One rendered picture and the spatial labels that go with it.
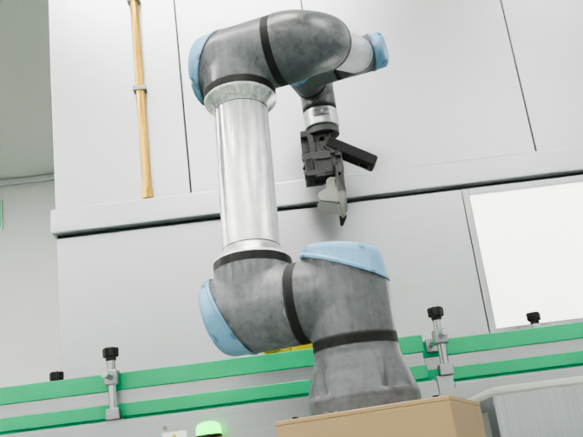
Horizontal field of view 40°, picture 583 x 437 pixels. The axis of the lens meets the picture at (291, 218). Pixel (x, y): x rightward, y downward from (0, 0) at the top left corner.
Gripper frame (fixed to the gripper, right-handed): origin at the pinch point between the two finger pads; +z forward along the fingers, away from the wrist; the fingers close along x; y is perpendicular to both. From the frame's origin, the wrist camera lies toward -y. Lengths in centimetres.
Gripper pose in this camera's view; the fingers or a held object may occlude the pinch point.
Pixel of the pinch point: (344, 215)
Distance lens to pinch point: 167.7
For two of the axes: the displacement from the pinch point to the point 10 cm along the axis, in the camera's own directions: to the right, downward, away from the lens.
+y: -9.9, 1.2, -0.2
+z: 1.2, 9.4, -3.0
